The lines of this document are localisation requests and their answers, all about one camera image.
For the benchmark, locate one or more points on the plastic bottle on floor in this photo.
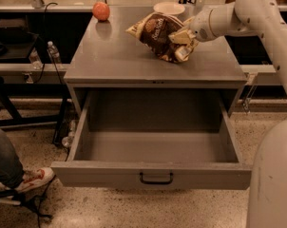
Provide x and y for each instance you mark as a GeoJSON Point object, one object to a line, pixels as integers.
{"type": "Point", "coordinates": [68, 139]}

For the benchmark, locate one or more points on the clear water bottle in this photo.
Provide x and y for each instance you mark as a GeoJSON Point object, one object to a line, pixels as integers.
{"type": "Point", "coordinates": [35, 59]}
{"type": "Point", "coordinates": [54, 54]}

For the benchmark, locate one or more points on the grey cabinet counter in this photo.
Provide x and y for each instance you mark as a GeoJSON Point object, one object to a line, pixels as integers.
{"type": "Point", "coordinates": [110, 57]}

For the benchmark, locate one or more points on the black chair base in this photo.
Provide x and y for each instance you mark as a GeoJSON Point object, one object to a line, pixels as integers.
{"type": "Point", "coordinates": [11, 197]}

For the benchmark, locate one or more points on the orange round fruit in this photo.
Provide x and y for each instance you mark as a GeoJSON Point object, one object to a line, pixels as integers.
{"type": "Point", "coordinates": [101, 11]}

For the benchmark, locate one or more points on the open grey drawer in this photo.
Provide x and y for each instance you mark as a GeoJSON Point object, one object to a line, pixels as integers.
{"type": "Point", "coordinates": [123, 132]}

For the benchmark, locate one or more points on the brown chip bag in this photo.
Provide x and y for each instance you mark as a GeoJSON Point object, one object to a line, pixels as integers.
{"type": "Point", "coordinates": [153, 32]}

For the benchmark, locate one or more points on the blue jeans leg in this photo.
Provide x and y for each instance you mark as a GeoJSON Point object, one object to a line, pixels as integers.
{"type": "Point", "coordinates": [11, 169]}

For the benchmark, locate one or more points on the black drawer handle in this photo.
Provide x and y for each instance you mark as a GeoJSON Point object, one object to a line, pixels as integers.
{"type": "Point", "coordinates": [156, 179]}

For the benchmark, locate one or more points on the white bowl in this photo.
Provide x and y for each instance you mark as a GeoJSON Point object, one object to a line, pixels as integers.
{"type": "Point", "coordinates": [171, 8]}

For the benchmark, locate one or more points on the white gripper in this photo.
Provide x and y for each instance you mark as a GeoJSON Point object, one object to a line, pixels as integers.
{"type": "Point", "coordinates": [200, 25]}

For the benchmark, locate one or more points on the white red sneaker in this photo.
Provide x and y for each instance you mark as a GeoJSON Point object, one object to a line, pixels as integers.
{"type": "Point", "coordinates": [35, 179]}

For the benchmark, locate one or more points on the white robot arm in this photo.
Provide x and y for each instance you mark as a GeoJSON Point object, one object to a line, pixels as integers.
{"type": "Point", "coordinates": [267, 204]}

